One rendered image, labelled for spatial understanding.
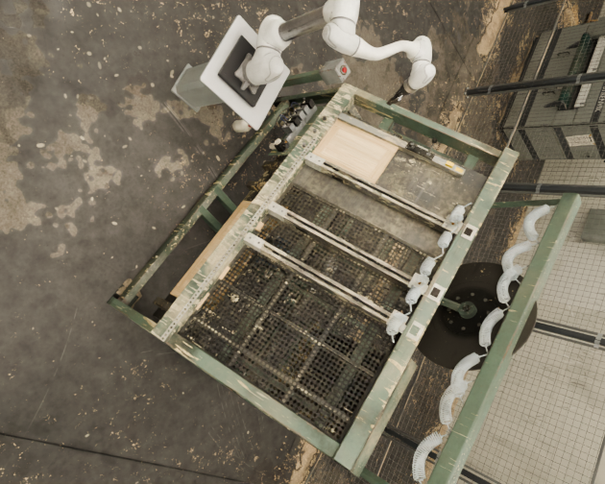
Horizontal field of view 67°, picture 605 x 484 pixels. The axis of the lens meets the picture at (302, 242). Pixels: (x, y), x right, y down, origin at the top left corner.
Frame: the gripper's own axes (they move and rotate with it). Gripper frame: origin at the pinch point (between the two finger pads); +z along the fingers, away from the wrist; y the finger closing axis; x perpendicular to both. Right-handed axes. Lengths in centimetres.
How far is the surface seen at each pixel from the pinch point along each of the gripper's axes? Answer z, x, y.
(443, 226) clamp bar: -10, -61, -59
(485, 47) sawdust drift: 209, -147, 316
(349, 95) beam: 45, 17, 18
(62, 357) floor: 119, 95, -230
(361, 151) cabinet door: 33.1, -6.1, -21.6
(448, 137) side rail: 11, -52, 12
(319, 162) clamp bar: 36, 16, -45
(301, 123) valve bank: 54, 37, -17
